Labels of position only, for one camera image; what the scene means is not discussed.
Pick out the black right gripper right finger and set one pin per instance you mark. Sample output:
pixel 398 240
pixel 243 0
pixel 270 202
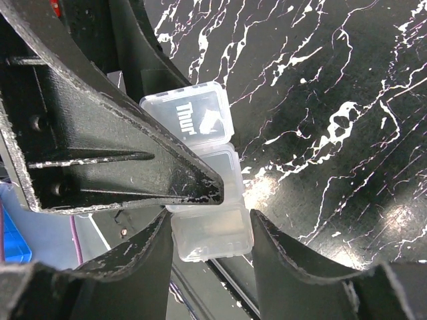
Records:
pixel 295 282

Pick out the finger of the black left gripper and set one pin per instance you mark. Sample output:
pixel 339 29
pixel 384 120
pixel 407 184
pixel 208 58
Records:
pixel 146 69
pixel 72 140

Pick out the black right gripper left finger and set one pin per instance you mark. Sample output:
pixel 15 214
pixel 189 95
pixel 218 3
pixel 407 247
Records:
pixel 130 281

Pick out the blue plastic bin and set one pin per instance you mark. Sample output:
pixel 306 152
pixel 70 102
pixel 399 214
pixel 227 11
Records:
pixel 15 248

